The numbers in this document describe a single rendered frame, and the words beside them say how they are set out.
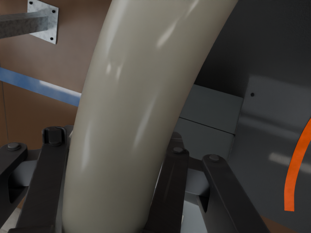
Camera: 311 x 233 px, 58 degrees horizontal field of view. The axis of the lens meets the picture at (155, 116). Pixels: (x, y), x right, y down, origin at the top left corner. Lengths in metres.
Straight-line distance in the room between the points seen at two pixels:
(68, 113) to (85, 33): 0.53
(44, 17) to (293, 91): 1.30
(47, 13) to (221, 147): 1.20
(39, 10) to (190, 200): 1.36
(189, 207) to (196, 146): 0.25
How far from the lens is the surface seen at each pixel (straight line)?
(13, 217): 0.69
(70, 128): 0.18
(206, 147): 0.90
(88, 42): 1.60
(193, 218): 0.72
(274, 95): 1.37
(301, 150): 1.48
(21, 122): 2.16
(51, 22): 1.71
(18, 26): 1.58
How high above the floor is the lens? 1.31
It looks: 58 degrees down
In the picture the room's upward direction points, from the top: 137 degrees counter-clockwise
